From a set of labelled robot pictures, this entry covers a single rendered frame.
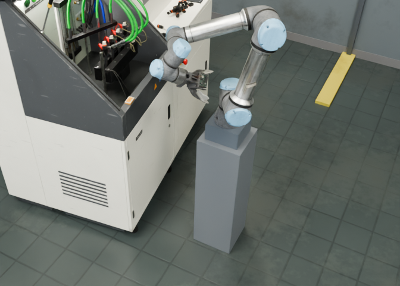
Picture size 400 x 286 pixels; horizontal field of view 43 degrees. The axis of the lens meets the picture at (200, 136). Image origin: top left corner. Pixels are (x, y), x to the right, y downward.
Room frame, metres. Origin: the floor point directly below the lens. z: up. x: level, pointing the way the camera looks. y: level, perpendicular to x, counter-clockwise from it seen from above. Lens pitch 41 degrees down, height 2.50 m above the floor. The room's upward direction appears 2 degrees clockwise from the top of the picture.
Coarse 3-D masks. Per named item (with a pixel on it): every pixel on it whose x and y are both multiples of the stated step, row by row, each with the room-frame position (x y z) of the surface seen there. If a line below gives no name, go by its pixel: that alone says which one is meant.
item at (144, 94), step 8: (160, 56) 2.48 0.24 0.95; (144, 80) 2.23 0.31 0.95; (152, 80) 2.27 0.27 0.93; (136, 88) 2.16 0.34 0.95; (144, 88) 2.17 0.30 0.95; (152, 88) 2.26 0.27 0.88; (160, 88) 2.36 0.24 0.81; (136, 96) 2.09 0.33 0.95; (144, 96) 2.16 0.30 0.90; (152, 96) 2.26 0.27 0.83; (128, 104) 2.02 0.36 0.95; (136, 104) 2.07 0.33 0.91; (144, 104) 2.16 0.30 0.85; (128, 112) 1.98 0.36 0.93; (136, 112) 2.06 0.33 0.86; (144, 112) 2.15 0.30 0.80; (128, 120) 1.97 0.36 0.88; (136, 120) 2.06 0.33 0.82; (128, 128) 1.96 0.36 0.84
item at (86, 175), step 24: (48, 144) 2.06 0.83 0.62; (72, 144) 2.01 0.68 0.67; (96, 144) 1.96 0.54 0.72; (120, 144) 1.92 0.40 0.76; (48, 168) 2.07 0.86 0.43; (72, 168) 2.02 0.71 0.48; (96, 168) 1.97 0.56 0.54; (120, 168) 1.92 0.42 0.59; (168, 168) 2.52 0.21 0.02; (48, 192) 2.08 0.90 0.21; (72, 192) 2.02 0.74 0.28; (96, 192) 1.97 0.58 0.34; (120, 192) 1.93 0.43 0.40; (96, 216) 1.98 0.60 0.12; (120, 216) 1.93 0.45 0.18
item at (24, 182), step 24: (0, 24) 2.09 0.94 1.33; (0, 48) 2.10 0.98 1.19; (0, 72) 2.12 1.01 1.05; (0, 96) 2.13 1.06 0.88; (0, 120) 2.14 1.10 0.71; (24, 120) 2.09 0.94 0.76; (0, 144) 2.16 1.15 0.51; (24, 144) 2.11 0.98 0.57; (24, 168) 2.12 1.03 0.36; (24, 192) 2.14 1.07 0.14
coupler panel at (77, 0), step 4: (72, 0) 2.58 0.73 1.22; (76, 0) 2.62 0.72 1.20; (80, 0) 2.63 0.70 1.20; (76, 4) 2.61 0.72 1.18; (80, 4) 2.65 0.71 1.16; (76, 8) 2.61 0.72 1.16; (80, 8) 2.65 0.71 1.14; (84, 8) 2.68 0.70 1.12; (76, 12) 2.60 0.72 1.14; (80, 12) 2.64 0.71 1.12; (84, 12) 2.68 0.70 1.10; (76, 16) 2.60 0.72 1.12; (80, 16) 2.64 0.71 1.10; (76, 20) 2.59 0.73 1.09; (80, 20) 2.59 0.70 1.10; (76, 24) 2.59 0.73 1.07
